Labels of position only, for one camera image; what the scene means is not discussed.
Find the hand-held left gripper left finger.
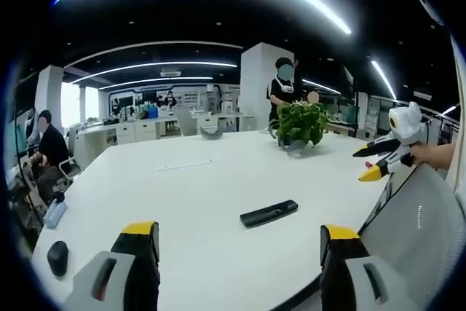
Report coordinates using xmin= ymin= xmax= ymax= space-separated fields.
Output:
xmin=60 ymin=221 xmax=162 ymax=311

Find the black computer mouse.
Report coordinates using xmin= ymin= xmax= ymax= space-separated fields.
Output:
xmin=47 ymin=240 xmax=69 ymax=277

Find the person's right hand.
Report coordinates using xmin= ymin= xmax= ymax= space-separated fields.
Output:
xmin=411 ymin=143 xmax=440 ymax=169

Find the white office chair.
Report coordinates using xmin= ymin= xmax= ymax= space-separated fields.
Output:
xmin=58 ymin=127 xmax=83 ymax=184

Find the black remote control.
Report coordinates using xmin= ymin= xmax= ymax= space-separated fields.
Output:
xmin=239 ymin=200 xmax=299 ymax=229

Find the light blue bottle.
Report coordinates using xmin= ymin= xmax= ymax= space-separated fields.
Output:
xmin=42 ymin=200 xmax=68 ymax=228

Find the white cabinet row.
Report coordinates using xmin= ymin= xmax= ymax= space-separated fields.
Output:
xmin=72 ymin=114 xmax=254 ymax=166

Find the grey chair backrest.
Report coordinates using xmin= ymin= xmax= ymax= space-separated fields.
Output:
xmin=200 ymin=125 xmax=227 ymax=141

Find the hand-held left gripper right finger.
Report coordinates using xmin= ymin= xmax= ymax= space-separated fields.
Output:
xmin=319 ymin=224 xmax=411 ymax=311

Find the green potted plant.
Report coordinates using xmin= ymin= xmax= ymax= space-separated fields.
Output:
xmin=275 ymin=101 xmax=331 ymax=155

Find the grey mesh office chair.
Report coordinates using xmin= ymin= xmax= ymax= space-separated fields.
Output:
xmin=358 ymin=162 xmax=466 ymax=311

